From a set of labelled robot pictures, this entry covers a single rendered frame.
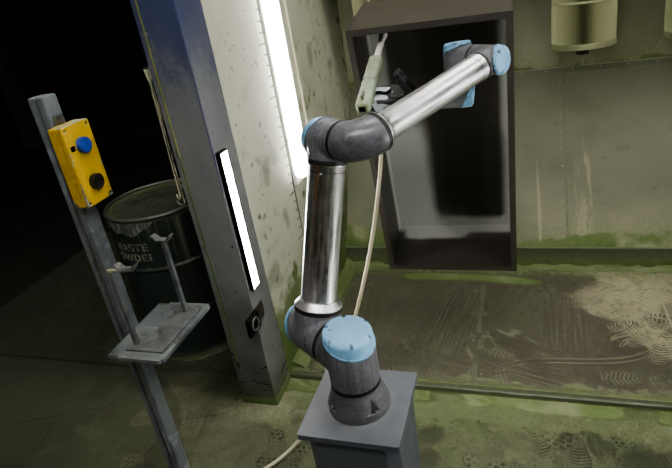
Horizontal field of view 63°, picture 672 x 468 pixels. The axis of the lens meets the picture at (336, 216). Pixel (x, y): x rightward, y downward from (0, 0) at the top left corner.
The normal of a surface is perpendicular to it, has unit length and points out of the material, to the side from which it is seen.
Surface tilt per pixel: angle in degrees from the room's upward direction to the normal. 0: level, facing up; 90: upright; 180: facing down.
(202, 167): 90
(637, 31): 90
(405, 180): 102
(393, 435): 0
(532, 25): 90
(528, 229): 57
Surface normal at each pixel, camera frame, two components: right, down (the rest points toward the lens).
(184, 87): -0.29, 0.43
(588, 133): -0.33, -0.13
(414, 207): -0.24, 0.61
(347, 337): -0.10, -0.88
